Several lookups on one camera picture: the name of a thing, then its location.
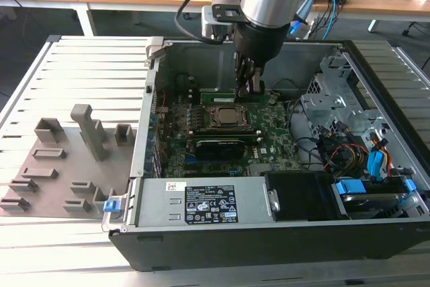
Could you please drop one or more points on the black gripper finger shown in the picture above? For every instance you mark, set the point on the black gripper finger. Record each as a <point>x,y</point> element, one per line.
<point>258,80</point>
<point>242,75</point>

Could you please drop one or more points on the green RAM stick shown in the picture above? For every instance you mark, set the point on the green RAM stick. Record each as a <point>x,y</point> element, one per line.
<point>218,91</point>
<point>218,98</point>

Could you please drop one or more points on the black RAM slot bank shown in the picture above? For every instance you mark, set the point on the black RAM slot bank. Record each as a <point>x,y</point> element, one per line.
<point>221,134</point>

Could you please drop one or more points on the coin cell battery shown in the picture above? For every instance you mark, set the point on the coin cell battery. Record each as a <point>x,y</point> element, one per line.
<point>273,101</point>

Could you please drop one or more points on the silver CPU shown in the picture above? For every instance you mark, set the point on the silver CPU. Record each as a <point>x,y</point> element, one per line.
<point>231,115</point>

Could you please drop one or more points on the white power strip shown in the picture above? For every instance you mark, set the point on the white power strip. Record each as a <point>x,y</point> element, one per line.
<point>307,30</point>

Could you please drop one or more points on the green motherboard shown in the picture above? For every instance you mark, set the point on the green motherboard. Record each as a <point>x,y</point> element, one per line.
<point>268,132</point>

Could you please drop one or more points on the silver metal drive cage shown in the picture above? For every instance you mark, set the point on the silver metal drive cage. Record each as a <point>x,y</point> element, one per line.
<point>322,105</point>

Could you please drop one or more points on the black graphics card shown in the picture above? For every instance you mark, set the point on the black graphics card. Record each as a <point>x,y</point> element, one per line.
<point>218,149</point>

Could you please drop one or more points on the black plastic fan shroud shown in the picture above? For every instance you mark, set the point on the black plastic fan shroud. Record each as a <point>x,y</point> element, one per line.
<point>302,196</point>

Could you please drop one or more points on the hard disk in blue carrier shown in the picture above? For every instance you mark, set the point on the hard disk in blue carrier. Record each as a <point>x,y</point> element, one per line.
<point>349,187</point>

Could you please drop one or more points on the grey power supply unit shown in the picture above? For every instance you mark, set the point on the grey power supply unit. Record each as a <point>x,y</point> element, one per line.
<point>154,206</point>

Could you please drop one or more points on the black open PC case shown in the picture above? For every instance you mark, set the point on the black open PC case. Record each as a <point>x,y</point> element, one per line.
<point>268,250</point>

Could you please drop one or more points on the blue case latch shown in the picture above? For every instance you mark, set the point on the blue case latch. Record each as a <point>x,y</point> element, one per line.
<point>111,206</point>

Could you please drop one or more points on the grey parts rack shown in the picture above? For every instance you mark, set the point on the grey parts rack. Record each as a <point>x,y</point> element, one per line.
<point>67,172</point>

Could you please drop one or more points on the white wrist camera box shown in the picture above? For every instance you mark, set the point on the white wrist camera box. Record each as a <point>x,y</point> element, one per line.
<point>208,28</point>

